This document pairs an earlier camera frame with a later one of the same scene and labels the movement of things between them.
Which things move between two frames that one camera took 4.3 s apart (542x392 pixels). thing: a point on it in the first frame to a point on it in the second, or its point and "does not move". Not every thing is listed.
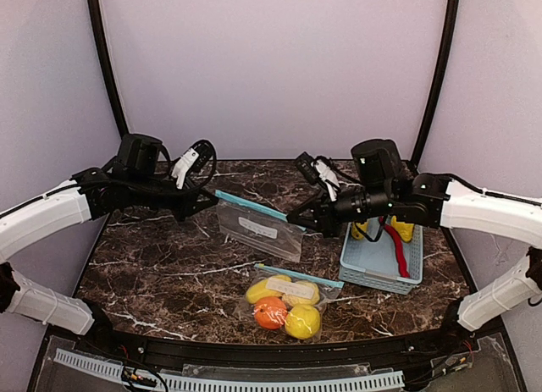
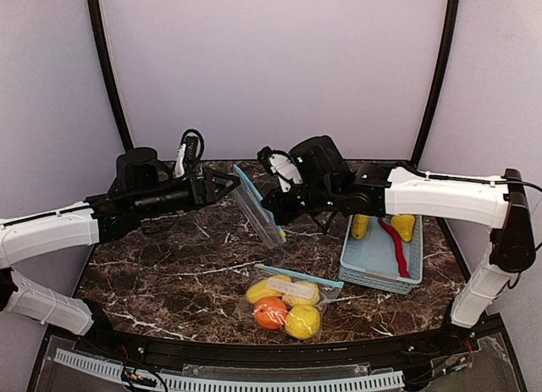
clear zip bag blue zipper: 285,302 does not move
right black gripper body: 324,214 to 295,200
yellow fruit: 356,233 does not move
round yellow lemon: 302,321 does not move
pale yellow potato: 293,300 does not move
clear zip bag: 258,226 to 254,204
